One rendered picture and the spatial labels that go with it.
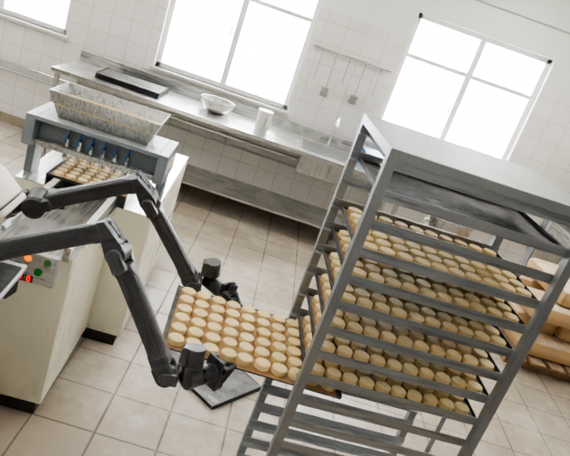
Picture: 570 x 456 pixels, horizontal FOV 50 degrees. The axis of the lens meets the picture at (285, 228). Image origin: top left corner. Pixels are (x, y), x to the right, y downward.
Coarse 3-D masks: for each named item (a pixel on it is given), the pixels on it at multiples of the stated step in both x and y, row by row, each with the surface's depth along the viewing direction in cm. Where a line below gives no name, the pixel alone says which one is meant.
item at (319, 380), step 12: (324, 384) 192; (336, 384) 192; (348, 384) 192; (372, 396) 194; (384, 396) 195; (396, 396) 195; (420, 408) 197; (432, 408) 197; (456, 420) 199; (468, 420) 199
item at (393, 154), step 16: (384, 160) 166; (384, 176) 165; (384, 192) 166; (368, 208) 168; (368, 224) 170; (352, 240) 174; (352, 256) 173; (336, 288) 177; (336, 304) 179; (320, 320) 182; (320, 336) 182; (304, 368) 186; (304, 384) 188; (288, 400) 193; (288, 416) 193; (272, 448) 197
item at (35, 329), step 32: (32, 224) 269; (64, 224) 280; (96, 256) 303; (32, 288) 257; (64, 288) 257; (0, 320) 263; (32, 320) 263; (64, 320) 274; (0, 352) 268; (32, 352) 268; (64, 352) 298; (0, 384) 274; (32, 384) 274
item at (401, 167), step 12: (396, 168) 167; (408, 168) 167; (420, 168) 167; (432, 180) 169; (444, 180) 169; (456, 180) 169; (468, 192) 170; (480, 192) 170; (492, 192) 170; (504, 204) 172; (516, 204) 172; (528, 204) 172; (540, 216) 174; (552, 216) 174; (564, 216) 174
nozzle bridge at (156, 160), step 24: (24, 120) 301; (48, 120) 301; (48, 144) 309; (72, 144) 314; (96, 144) 314; (120, 144) 305; (168, 144) 329; (24, 168) 321; (120, 168) 313; (144, 168) 319; (168, 168) 325
